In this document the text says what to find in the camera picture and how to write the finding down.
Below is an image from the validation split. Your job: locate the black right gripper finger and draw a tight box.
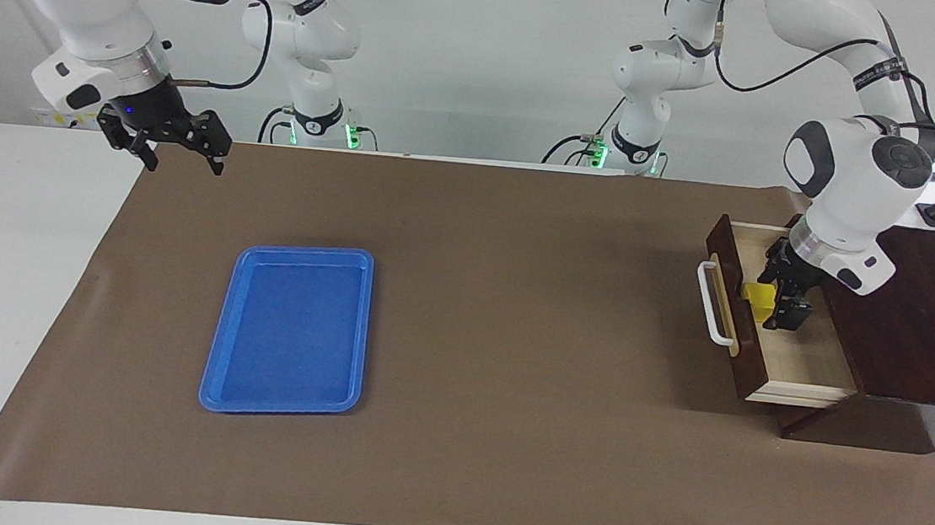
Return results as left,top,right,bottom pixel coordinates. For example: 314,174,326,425
190,109,235,176
94,115,164,172

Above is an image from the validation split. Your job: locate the yellow cube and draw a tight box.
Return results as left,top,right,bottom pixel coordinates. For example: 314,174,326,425
738,282,779,326

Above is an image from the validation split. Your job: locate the white socket box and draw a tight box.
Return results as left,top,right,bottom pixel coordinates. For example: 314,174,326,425
33,108,100,131

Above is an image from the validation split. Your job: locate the dark wooden cabinet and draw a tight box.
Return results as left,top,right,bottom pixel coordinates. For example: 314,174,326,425
773,215,935,457

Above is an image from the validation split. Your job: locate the blue plastic tray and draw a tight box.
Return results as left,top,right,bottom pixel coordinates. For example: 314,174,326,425
197,236,376,426

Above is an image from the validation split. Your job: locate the brown table mat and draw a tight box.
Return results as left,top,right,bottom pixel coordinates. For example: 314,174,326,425
0,121,935,525

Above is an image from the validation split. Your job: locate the black base cable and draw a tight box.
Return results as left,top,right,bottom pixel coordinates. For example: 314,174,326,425
256,104,291,146
540,130,608,171

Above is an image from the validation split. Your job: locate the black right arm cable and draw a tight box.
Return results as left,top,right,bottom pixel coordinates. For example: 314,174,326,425
170,0,276,95

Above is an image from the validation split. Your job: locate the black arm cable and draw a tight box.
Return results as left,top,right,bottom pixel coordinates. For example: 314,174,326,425
704,5,935,139
170,0,276,95

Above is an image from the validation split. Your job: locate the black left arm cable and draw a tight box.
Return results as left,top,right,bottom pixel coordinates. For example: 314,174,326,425
704,5,935,139

